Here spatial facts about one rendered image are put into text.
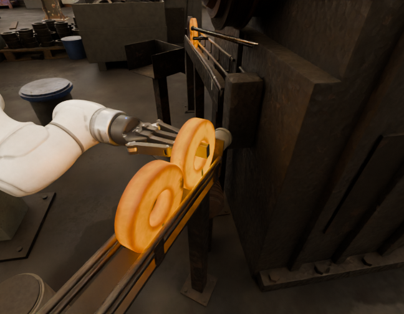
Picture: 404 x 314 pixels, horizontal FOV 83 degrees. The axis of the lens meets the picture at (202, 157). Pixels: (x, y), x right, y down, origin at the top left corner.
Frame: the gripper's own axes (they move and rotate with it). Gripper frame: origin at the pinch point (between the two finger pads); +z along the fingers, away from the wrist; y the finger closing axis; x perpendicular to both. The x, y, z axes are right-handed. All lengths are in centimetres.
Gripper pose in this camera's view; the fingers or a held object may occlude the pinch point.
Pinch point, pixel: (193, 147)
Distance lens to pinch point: 49.8
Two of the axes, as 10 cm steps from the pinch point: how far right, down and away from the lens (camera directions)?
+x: -0.4, -7.9, -6.2
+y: -4.4, 5.7, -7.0
